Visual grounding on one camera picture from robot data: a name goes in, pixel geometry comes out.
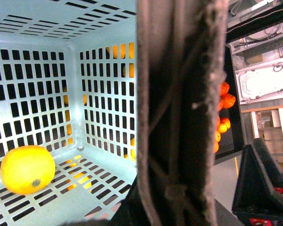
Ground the light blue plastic basket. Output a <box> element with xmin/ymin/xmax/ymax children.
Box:
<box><xmin>0</xmin><ymin>0</ymin><xmax>137</xmax><ymax>226</ymax></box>

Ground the yellow lemon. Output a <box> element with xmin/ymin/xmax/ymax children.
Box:
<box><xmin>0</xmin><ymin>145</ymin><xmax>55</xmax><ymax>195</ymax></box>

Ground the orange fruit pile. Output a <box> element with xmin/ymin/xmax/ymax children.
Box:
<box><xmin>214</xmin><ymin>81</ymin><xmax>236</xmax><ymax>153</ymax></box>

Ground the white metal appliance panel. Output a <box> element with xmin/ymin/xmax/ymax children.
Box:
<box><xmin>235</xmin><ymin>58</ymin><xmax>283</xmax><ymax>105</ymax></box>

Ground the black triangular bracket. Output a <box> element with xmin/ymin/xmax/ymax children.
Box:
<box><xmin>232</xmin><ymin>138</ymin><xmax>283</xmax><ymax>226</ymax></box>

